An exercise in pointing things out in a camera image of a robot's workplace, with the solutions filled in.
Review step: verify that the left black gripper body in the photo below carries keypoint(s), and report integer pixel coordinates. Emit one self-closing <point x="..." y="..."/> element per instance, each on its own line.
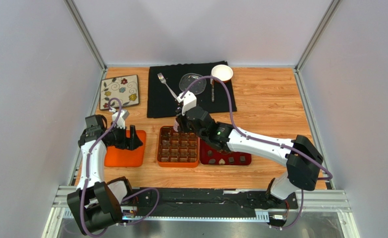
<point x="112" y="135"/>

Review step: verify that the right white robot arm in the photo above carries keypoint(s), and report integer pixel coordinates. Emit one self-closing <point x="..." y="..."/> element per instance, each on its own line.
<point x="302" y="160"/>

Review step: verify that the black cloth mat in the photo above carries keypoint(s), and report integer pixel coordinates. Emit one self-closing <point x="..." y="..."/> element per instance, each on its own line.
<point x="161" y="104"/>

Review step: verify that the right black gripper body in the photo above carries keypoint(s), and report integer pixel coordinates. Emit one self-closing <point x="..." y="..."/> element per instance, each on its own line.
<point x="182" y="120"/>

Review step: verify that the dark handled knife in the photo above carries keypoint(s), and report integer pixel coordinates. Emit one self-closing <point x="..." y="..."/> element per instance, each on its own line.
<point x="212" y="90"/>

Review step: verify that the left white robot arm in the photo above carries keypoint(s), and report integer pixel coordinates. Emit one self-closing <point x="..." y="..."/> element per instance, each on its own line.
<point x="95" y="204"/>

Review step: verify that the red lacquer tray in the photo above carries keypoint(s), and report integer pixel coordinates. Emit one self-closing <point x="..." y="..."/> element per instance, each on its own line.
<point x="223" y="158"/>

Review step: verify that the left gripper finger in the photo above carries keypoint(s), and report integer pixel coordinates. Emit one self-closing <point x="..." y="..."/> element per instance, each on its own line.
<point x="134" y="141"/>
<point x="122" y="142"/>

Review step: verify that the clear glass plate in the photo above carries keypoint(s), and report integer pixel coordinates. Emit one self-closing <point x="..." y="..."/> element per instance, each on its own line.
<point x="197" y="88"/>

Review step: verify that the floral square plate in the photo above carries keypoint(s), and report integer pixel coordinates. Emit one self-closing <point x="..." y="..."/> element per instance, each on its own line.
<point x="124" y="88"/>

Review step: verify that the orange chocolate box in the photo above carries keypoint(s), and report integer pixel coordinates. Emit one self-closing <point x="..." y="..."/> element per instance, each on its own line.
<point x="183" y="151"/>

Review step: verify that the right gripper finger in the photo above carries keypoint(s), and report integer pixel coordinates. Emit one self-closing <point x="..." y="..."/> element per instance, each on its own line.
<point x="179" y="123"/>
<point x="189" y="126"/>

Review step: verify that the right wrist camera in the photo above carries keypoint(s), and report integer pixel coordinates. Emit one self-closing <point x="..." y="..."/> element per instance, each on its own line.
<point x="188" y="101"/>

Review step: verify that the white orange bowl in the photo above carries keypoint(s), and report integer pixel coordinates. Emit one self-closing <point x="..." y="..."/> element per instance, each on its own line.
<point x="222" y="72"/>

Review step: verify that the orange tin lid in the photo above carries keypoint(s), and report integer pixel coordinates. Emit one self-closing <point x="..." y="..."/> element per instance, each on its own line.
<point x="126" y="158"/>

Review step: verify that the silver fork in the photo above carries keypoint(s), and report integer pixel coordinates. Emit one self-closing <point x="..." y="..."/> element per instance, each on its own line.
<point x="163" y="81"/>

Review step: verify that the light leaf chocolate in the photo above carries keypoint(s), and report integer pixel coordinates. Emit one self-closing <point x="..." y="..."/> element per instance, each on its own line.
<point x="165" y="143"/>

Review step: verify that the pink handled metal tongs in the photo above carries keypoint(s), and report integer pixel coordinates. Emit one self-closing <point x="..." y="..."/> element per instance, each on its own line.
<point x="176" y="126"/>

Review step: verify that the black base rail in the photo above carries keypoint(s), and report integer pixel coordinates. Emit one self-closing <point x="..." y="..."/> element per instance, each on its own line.
<point x="202" y="203"/>

